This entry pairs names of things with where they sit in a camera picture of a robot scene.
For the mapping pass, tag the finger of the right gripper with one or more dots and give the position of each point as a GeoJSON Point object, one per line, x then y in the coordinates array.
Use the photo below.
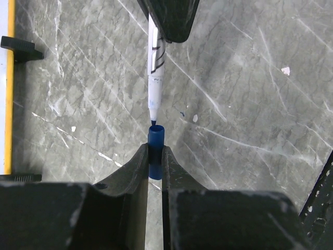
{"type": "Point", "coordinates": [173, 18]}

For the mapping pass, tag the white whiteboard marker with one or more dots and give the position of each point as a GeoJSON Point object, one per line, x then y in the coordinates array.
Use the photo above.
{"type": "Point", "coordinates": [155, 69]}

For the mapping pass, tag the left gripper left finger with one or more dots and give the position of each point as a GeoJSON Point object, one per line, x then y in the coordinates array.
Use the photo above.
{"type": "Point", "coordinates": [110, 214]}

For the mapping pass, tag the blue marker cap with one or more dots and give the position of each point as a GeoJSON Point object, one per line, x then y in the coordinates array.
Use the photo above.
{"type": "Point", "coordinates": [155, 148]}

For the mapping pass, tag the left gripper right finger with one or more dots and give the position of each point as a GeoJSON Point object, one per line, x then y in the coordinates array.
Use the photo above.
{"type": "Point", "coordinates": [197, 218]}

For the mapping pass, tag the yellow framed whiteboard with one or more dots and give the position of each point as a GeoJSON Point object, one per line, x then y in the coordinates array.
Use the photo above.
{"type": "Point", "coordinates": [7, 86]}

